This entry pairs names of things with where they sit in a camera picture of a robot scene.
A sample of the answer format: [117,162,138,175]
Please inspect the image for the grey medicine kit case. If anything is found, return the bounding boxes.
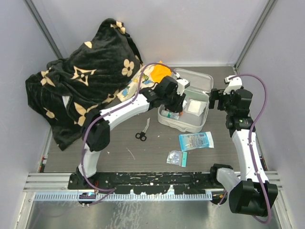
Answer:
[158,68,214,133]

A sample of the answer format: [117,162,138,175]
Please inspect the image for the white slotted cable duct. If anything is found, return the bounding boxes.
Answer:
[33,191,213,202]

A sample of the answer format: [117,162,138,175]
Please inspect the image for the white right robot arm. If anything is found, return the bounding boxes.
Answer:
[209,88,278,217]

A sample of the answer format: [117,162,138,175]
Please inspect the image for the aluminium frame rail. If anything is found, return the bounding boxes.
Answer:
[23,173,71,192]

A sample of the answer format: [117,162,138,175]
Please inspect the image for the light blue wipes pouch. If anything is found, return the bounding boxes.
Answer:
[179,132,214,151]

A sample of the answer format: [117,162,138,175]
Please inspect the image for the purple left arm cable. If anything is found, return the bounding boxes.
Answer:
[81,62,178,206]

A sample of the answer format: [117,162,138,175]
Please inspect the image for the yellow cloth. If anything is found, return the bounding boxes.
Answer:
[151,64,172,83]

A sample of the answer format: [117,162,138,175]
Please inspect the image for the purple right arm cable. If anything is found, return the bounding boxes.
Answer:
[218,73,272,224]

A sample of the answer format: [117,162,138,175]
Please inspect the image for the white gauze pad packet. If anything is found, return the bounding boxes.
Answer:
[185,99,207,116]

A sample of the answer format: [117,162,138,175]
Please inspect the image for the black handled scissors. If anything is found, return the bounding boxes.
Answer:
[135,118,150,142]

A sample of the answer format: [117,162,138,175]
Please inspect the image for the black floral fleece blanket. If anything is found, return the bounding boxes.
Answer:
[25,19,142,150]

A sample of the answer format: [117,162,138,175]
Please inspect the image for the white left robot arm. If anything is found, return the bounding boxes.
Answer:
[77,76,190,189]

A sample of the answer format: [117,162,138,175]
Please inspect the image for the small bag with teal header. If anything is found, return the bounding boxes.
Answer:
[166,150,188,167]

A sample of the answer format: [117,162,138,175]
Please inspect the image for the white bottle green label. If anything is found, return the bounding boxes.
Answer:
[161,110,180,120]

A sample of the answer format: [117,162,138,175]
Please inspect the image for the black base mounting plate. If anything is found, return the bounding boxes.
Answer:
[68,171,229,195]

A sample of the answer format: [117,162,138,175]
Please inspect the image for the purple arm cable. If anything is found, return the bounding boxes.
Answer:
[81,62,178,206]
[218,73,272,224]

